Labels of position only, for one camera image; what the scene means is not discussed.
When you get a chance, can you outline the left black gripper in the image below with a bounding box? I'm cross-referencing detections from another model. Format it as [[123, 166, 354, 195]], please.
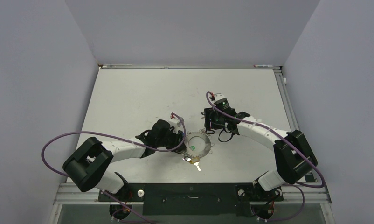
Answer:
[[156, 127, 186, 152]]

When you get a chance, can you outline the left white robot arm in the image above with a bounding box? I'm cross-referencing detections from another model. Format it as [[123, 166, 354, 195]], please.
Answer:
[[62, 117, 186, 201]]

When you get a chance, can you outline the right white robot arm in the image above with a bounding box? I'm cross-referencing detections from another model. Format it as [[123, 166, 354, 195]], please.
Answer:
[[202, 107, 318, 200]]

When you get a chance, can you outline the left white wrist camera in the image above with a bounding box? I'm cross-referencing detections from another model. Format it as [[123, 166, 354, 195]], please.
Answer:
[[167, 113, 184, 133]]

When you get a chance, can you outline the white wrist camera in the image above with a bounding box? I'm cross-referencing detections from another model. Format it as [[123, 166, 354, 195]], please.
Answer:
[[167, 113, 184, 133], [213, 93, 229, 110]]

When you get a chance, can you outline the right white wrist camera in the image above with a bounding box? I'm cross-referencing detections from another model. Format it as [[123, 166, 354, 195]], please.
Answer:
[[213, 93, 229, 110]]

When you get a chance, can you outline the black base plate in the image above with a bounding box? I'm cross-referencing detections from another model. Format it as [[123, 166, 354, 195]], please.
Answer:
[[113, 182, 284, 216]]

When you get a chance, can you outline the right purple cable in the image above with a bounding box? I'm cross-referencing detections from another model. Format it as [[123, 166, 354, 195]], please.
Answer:
[[205, 91, 326, 189]]

